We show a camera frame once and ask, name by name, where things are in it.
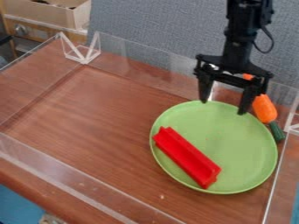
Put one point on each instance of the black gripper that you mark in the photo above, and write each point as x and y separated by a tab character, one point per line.
248	77

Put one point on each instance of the orange toy carrot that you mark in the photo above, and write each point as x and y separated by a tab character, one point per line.
266	113

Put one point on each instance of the green plastic plate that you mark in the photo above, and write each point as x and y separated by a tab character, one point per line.
235	141

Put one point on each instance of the red plastic block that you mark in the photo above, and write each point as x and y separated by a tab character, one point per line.
200	168

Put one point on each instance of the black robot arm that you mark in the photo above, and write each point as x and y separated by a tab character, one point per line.
248	17

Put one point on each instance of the cardboard box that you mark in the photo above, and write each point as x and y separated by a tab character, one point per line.
65	13

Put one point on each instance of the wooden shelf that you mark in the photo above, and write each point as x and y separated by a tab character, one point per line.
29	33

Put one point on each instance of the clear acrylic tray wall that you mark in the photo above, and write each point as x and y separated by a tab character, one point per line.
77	107

